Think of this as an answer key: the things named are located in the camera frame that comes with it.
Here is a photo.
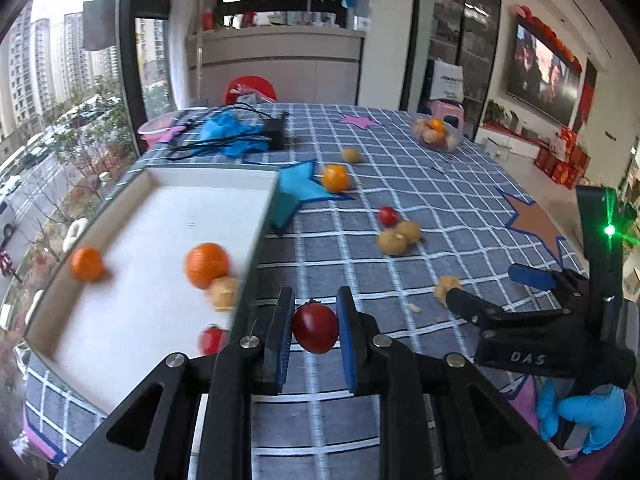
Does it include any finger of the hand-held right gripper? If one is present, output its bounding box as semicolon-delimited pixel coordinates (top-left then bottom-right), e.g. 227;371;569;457
507;261;593;306
444;287;573;333

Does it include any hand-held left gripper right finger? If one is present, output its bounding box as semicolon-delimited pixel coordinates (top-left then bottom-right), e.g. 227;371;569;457
336;286;571;480

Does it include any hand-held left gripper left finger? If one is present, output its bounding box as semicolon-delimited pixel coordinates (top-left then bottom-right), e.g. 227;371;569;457
55;286;297;480

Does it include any yellow-brown round fruit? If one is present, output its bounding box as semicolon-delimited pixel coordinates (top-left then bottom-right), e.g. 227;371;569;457
433;275;463;306
207;276;241;313
396;220;423;245
377;229;408;257

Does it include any small orange mandarin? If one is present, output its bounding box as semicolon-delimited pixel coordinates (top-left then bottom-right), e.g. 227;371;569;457
184;242;232;291
321;164;351;192
70;247;106;282

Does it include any white cardboard box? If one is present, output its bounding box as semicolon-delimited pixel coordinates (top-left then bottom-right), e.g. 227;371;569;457
22;165;281;416

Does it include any person's right hand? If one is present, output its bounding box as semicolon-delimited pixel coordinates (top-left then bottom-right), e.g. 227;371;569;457
537;377;628;456

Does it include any stack of red gift boxes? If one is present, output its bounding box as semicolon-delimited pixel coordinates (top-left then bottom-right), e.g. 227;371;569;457
534;127;591;191

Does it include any white step stool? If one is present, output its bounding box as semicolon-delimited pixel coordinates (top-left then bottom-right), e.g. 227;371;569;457
484;137;513;161

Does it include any low television console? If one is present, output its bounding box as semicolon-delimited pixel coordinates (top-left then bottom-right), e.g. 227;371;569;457
475;120;546;161

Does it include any glass bowl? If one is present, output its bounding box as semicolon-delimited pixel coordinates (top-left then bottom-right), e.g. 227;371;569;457
411;112;463;153

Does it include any green potted plant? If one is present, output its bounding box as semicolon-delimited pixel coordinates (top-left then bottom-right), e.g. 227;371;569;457
482;99;511;126

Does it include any pink plastic stool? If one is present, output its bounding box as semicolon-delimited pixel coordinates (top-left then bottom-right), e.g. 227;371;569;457
427;100;466;136

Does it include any black power adapter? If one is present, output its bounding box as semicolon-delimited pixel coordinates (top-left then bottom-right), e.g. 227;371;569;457
262;111;292;151

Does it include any white shopping bag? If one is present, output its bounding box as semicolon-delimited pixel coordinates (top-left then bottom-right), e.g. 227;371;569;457
427;58;466;103

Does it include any pink plastic basin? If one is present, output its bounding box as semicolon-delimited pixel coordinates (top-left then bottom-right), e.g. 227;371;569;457
137;112;188;151

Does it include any crumpled plastic bag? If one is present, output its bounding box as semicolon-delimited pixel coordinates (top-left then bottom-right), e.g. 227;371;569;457
231;84;263;106

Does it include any red plastic stool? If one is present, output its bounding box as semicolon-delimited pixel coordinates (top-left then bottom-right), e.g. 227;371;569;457
224;75;277;107

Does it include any glass door cabinet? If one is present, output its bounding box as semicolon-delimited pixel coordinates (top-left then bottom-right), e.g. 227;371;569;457
400;0;503;141

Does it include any white counter cabinet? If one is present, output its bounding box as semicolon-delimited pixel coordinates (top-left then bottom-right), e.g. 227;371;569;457
186;25;368;111

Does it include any grey hanging cloth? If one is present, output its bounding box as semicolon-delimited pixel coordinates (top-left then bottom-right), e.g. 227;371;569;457
82;0;121;52

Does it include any red wall hanging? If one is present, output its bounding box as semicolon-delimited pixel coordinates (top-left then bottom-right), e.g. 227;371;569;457
577;60;598;133

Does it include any wall television screen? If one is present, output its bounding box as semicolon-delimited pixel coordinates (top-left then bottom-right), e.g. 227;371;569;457
506;22;583;128

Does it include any black cable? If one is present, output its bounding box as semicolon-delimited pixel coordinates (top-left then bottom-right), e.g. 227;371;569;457
167;102;281;161

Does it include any red wall garland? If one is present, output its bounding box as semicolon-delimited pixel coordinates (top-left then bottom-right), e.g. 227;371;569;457
515;5;583;73

